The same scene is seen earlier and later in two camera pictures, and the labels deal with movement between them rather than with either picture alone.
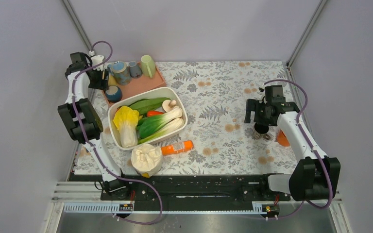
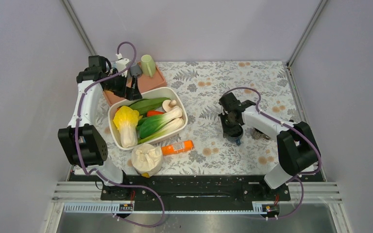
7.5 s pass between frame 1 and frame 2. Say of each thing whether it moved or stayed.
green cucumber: stayed
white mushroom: stayed
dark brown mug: stayed
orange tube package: stayed
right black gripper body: moved
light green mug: stayed
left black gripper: moved
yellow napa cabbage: stayed
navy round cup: moved
